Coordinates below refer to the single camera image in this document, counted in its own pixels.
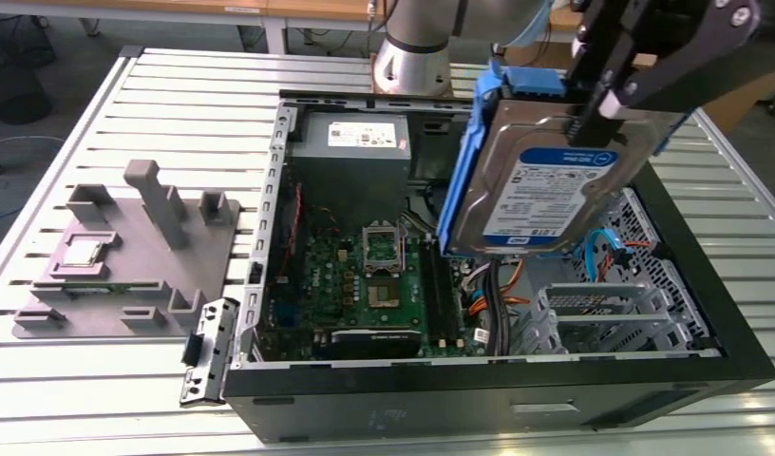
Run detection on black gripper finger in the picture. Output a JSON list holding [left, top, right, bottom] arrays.
[[564, 0, 775, 145]]

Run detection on wooden desk white frame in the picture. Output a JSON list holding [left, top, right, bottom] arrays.
[[487, 9, 659, 72], [37, 0, 376, 56]]

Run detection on blue data wire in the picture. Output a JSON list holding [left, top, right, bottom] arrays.
[[583, 227, 624, 286]]

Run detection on black PC case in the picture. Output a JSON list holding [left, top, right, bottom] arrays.
[[177, 87, 775, 446]]

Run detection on black graphics card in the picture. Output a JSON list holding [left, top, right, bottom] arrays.
[[310, 326, 424, 361]]

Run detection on grey parts rack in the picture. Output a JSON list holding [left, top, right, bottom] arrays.
[[10, 159, 242, 339]]

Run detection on metal socket cover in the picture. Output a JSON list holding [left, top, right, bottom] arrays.
[[360, 221, 407, 277]]

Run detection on metal disk bay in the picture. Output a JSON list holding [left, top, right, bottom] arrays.
[[533, 282, 712, 356]]

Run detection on hard disk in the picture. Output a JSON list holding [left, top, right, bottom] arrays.
[[436, 59, 703, 260]]

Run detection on green RAM stick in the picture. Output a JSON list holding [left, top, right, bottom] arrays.
[[62, 282, 134, 293]]

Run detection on disk power wire black plug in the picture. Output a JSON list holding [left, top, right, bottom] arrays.
[[605, 239, 650, 279]]

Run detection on red black twisted wire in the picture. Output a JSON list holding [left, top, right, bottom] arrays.
[[262, 183, 308, 289]]

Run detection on silver CPU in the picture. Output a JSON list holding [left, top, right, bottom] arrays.
[[62, 239, 105, 268]]

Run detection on orange yellow red wire bundle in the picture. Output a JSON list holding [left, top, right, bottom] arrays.
[[465, 258, 532, 317]]

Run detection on brown wooden cabinet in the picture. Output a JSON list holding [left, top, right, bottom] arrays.
[[694, 28, 775, 135]]

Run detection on black cable bundle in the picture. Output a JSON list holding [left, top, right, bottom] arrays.
[[485, 258, 521, 356]]

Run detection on grey power supply unit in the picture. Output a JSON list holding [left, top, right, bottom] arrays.
[[289, 111, 413, 224]]

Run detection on black RAM slot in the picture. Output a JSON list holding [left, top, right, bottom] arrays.
[[419, 237, 444, 347], [439, 258, 463, 347]]

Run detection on grey expansion card bracket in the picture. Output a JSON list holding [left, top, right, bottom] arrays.
[[178, 296, 241, 409]]

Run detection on CPU socket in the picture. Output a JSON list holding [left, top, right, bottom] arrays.
[[367, 278, 405, 309]]

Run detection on green motherboard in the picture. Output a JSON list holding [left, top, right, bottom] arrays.
[[260, 232, 489, 362]]

